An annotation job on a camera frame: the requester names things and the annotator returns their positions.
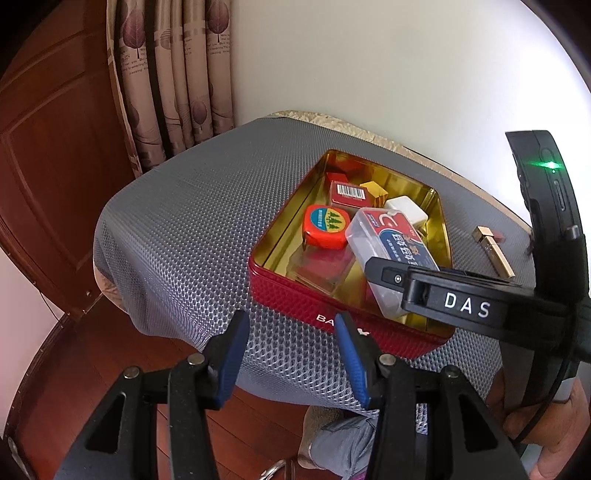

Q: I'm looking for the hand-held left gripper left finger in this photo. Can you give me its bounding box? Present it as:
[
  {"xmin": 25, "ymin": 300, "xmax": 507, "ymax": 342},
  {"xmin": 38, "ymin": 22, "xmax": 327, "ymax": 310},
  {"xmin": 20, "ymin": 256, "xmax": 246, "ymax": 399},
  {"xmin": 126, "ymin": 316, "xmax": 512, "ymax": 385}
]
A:
[{"xmin": 55, "ymin": 310, "xmax": 251, "ymax": 480}]

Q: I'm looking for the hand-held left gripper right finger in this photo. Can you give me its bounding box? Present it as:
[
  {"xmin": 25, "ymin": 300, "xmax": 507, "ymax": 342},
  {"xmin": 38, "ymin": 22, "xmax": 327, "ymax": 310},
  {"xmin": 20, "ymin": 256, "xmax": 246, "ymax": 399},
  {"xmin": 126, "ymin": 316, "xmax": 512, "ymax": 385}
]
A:
[{"xmin": 334, "ymin": 313, "xmax": 527, "ymax": 480}]

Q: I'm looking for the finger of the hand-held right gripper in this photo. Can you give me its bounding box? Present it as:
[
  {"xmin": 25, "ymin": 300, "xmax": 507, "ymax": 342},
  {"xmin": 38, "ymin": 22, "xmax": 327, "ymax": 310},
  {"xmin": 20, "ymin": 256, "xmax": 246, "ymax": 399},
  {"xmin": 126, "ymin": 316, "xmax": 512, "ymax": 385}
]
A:
[{"xmin": 365, "ymin": 257, "xmax": 411, "ymax": 291}]

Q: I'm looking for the clear floss pick box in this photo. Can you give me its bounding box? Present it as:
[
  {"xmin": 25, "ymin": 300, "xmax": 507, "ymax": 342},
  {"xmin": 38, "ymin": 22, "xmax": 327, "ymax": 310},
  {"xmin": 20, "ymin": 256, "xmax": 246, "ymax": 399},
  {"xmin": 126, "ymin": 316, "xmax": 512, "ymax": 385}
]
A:
[{"xmin": 345, "ymin": 208, "xmax": 441, "ymax": 320}]

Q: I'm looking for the dark red tin box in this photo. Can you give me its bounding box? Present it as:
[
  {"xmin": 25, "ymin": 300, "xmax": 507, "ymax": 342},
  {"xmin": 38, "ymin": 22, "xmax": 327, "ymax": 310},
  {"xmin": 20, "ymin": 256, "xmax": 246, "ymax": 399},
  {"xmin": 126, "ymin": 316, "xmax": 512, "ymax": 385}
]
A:
[{"xmin": 248, "ymin": 148, "xmax": 455, "ymax": 361}]

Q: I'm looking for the gold lipstick tube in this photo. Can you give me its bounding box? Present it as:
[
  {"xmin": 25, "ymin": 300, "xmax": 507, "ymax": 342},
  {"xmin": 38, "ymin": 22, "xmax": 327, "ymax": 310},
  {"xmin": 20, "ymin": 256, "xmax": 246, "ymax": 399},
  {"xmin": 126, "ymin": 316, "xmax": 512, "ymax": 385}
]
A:
[{"xmin": 471, "ymin": 225, "xmax": 515, "ymax": 280}]

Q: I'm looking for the clear plastic case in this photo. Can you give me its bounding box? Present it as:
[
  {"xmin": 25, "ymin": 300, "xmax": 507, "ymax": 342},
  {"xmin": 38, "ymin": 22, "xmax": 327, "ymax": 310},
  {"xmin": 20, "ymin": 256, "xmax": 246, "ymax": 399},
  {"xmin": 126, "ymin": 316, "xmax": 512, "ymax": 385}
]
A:
[{"xmin": 288, "ymin": 244, "xmax": 356, "ymax": 294}]

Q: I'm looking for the white charger plug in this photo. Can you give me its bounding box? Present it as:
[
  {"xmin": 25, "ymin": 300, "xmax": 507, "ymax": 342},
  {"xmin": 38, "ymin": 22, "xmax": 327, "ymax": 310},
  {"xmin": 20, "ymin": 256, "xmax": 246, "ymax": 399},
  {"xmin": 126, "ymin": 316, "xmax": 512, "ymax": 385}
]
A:
[{"xmin": 384, "ymin": 196, "xmax": 428, "ymax": 228}]

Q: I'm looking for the orange tape measure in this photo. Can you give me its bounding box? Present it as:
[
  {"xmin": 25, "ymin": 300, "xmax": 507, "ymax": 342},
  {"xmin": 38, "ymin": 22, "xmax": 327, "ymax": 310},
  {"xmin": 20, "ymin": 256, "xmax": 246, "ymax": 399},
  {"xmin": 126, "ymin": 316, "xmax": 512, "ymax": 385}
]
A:
[{"xmin": 302, "ymin": 204, "xmax": 354, "ymax": 251}]

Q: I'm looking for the small pinkish red box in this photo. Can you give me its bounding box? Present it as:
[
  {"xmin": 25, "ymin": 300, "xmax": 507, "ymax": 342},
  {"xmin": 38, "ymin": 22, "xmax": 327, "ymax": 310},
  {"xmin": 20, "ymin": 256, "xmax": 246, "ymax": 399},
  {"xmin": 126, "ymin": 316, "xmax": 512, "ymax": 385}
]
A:
[{"xmin": 329, "ymin": 180, "xmax": 374, "ymax": 208}]

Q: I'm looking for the small yellow cube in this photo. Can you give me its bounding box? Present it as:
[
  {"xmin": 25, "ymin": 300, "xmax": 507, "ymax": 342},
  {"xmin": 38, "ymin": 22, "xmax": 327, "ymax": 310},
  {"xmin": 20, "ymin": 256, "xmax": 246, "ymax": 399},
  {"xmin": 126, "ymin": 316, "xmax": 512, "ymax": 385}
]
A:
[{"xmin": 359, "ymin": 181, "xmax": 387, "ymax": 208}]

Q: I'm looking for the person's right hand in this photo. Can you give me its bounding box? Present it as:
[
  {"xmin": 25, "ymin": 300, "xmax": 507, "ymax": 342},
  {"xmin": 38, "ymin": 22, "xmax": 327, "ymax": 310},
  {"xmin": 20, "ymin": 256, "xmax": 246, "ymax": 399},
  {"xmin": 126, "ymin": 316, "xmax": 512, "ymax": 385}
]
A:
[{"xmin": 489, "ymin": 369, "xmax": 591, "ymax": 480}]

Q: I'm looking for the person's leg in jeans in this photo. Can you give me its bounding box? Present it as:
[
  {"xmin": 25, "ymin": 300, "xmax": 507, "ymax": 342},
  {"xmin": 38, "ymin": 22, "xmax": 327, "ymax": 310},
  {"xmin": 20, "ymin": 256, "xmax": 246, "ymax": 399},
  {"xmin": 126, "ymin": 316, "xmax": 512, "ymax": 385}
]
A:
[{"xmin": 298, "ymin": 406, "xmax": 384, "ymax": 480}]

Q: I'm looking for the brown wooden door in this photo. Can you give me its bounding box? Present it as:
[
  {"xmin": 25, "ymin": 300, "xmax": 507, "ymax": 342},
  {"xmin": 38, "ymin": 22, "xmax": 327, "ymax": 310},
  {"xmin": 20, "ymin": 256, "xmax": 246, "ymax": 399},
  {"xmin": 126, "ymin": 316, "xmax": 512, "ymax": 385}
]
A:
[{"xmin": 0, "ymin": 28, "xmax": 144, "ymax": 319}]

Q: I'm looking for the beige leaf-print curtain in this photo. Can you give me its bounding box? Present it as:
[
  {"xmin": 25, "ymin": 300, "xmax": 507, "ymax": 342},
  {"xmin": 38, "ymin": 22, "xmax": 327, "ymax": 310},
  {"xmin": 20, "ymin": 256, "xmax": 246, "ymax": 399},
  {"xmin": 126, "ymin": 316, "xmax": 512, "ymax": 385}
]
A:
[{"xmin": 106, "ymin": 0, "xmax": 236, "ymax": 178}]

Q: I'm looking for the metal stool ring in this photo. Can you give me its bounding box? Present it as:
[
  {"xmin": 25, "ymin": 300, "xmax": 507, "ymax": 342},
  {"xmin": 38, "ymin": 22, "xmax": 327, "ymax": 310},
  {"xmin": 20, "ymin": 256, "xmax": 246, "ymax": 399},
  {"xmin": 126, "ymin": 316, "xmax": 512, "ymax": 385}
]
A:
[{"xmin": 261, "ymin": 455, "xmax": 301, "ymax": 480}]

